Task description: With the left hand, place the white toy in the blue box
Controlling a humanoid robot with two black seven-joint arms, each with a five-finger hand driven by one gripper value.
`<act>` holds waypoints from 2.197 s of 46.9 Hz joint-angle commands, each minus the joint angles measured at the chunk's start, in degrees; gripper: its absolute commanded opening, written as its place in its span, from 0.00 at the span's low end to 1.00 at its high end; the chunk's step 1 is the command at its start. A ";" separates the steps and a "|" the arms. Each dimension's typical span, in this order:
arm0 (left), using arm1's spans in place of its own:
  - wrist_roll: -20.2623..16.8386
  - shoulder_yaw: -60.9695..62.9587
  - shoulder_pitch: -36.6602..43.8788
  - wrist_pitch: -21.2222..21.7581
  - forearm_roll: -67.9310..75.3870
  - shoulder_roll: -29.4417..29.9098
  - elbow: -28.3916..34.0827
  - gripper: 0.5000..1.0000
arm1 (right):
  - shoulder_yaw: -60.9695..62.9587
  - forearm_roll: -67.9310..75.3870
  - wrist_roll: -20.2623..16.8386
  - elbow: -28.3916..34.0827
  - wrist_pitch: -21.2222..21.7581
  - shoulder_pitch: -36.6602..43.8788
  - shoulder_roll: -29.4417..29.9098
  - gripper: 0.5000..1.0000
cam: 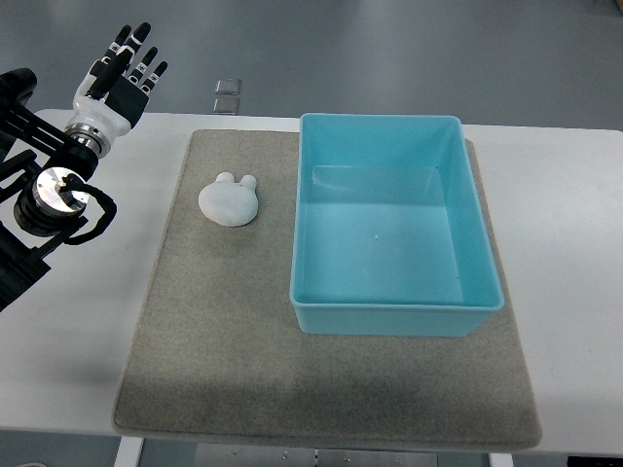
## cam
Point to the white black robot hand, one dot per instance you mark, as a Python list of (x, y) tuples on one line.
[(116, 90)]

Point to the white bunny toy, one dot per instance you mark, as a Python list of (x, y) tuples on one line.
[(228, 202)]

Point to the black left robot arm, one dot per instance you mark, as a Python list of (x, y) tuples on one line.
[(47, 172)]

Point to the blue plastic box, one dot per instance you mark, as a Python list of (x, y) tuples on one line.
[(390, 235)]

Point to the lower floor socket plate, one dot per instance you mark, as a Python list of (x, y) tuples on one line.
[(226, 106)]

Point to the floor socket plate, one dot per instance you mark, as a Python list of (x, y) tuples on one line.
[(226, 106), (228, 87)]

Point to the upper floor socket plate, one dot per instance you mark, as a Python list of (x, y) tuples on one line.
[(228, 87)]

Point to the grey felt mat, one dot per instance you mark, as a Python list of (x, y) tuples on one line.
[(218, 356)]

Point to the metal table frame bar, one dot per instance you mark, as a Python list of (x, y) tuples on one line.
[(226, 455)]

